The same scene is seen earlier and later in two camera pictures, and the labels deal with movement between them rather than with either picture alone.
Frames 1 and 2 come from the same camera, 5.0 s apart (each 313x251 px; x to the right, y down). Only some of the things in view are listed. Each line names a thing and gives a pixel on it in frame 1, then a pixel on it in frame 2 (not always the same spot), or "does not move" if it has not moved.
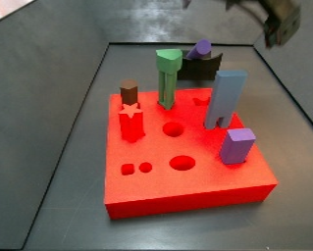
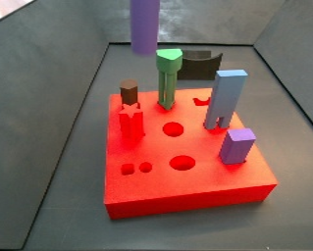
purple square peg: x=235 y=145 does not move
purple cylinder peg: x=201 y=49 to x=145 y=21
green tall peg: x=169 y=60 does not move
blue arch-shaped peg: x=228 y=88 does not move
